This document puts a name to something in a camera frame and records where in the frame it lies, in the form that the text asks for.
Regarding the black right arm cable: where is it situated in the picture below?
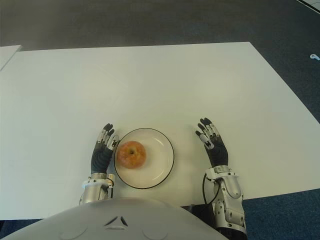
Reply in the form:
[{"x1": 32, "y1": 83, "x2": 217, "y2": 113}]
[{"x1": 201, "y1": 172, "x2": 219, "y2": 205}]

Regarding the white plate with black rim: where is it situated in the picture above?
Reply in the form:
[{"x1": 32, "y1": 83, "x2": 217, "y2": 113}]
[{"x1": 113, "y1": 127, "x2": 176, "y2": 190}]

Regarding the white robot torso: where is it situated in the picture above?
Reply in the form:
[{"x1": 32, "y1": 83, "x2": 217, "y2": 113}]
[{"x1": 0, "y1": 197, "x2": 230, "y2": 240}]

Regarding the neighbouring white table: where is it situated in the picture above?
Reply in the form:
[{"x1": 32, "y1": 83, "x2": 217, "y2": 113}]
[{"x1": 0, "y1": 44, "x2": 23, "y2": 72}]

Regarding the red yellow apple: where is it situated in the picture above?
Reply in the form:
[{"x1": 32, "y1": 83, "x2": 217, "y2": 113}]
[{"x1": 117, "y1": 140, "x2": 147, "y2": 170}]

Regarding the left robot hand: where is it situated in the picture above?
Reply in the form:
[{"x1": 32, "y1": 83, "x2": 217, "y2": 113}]
[{"x1": 90, "y1": 122, "x2": 121, "y2": 175}]

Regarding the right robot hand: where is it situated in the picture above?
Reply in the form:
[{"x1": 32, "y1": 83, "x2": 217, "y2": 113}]
[{"x1": 194, "y1": 117, "x2": 230, "y2": 170}]

